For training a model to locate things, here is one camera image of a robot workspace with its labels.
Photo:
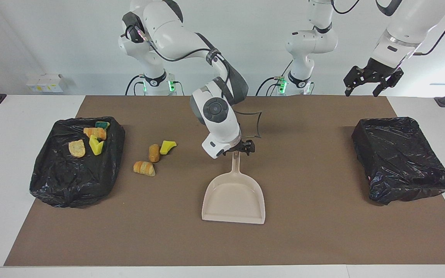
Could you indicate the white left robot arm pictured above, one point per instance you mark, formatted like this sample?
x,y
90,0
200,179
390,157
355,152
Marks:
x,y
408,23

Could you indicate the small yellow sponge piece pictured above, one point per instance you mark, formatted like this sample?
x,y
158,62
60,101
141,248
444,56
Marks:
x,y
166,147

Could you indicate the green and yellow sponge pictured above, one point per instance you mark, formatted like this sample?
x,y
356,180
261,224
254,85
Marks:
x,y
102,124

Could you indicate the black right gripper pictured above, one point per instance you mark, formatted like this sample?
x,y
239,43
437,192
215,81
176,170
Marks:
x,y
245,147

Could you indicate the pale bread chunk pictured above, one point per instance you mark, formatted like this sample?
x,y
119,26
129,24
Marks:
x,y
77,148

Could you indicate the black bag lined bin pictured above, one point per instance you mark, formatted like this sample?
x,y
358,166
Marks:
x,y
75,177
400,162

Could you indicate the brown bread roll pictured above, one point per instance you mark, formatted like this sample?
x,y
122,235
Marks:
x,y
154,153

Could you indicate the beige plastic dustpan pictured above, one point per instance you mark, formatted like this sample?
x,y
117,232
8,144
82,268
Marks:
x,y
234,200

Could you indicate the brown table mat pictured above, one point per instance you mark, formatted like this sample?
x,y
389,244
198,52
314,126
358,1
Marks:
x,y
222,243

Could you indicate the white socket box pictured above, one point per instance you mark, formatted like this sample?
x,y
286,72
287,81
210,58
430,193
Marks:
x,y
45,83

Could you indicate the orange striped bread slice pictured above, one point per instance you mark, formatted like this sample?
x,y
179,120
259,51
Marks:
x,y
97,133

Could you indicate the yellow sponge block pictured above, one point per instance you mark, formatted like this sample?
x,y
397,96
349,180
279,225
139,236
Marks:
x,y
95,146

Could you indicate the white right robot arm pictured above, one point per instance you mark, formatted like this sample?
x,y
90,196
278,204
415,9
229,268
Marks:
x,y
214,112

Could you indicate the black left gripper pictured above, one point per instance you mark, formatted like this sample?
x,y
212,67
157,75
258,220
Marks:
x,y
377,69

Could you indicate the striped croissant piece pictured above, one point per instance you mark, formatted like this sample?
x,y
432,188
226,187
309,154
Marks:
x,y
144,168

